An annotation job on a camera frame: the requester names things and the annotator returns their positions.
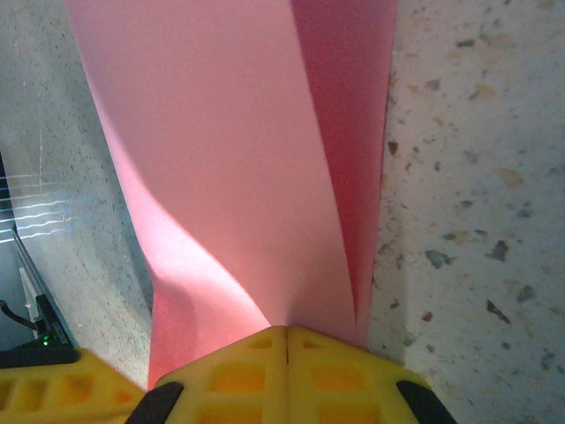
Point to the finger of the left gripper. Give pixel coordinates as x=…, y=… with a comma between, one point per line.
x=53, y=393

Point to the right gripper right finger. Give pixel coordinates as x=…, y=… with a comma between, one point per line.
x=344, y=380

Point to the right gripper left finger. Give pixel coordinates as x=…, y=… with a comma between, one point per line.
x=238, y=380

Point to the pink cloth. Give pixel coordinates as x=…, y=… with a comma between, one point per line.
x=220, y=154

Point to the aluminium front rail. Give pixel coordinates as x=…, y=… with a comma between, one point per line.
x=27, y=291

